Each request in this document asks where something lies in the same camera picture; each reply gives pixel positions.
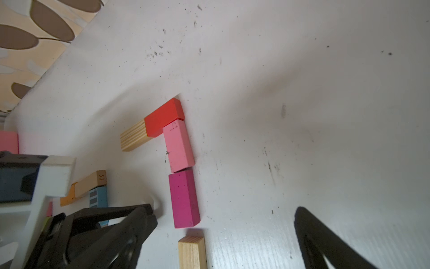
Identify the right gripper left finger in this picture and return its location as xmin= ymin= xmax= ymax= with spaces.
xmin=66 ymin=209 xmax=157 ymax=269

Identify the green block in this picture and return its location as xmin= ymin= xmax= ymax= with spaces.
xmin=42 ymin=216 xmax=52 ymax=231

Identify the pink plastic storage box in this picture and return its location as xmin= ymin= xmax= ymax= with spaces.
xmin=0 ymin=131 xmax=19 ymax=154

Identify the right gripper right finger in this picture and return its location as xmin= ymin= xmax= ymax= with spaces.
xmin=294 ymin=207 xmax=375 ymax=269

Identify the red block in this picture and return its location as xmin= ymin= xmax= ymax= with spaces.
xmin=144 ymin=98 xmax=185 ymax=138

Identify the magenta block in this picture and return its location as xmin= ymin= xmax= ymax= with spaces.
xmin=169 ymin=168 xmax=200 ymax=229

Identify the blue striped block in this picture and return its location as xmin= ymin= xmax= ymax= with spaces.
xmin=89 ymin=186 xmax=108 ymax=208

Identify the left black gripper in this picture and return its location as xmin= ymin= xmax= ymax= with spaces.
xmin=25 ymin=204 xmax=153 ymax=269

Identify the light pink block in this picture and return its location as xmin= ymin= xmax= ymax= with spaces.
xmin=46 ymin=201 xmax=53 ymax=217
xmin=163 ymin=119 xmax=196 ymax=173

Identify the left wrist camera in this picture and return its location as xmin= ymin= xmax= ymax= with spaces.
xmin=1 ymin=151 xmax=76 ymax=269

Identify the orange block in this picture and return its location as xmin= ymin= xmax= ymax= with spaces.
xmin=60 ymin=182 xmax=79 ymax=207

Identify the small natural wood block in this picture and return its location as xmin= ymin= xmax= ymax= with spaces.
xmin=178 ymin=236 xmax=207 ymax=269

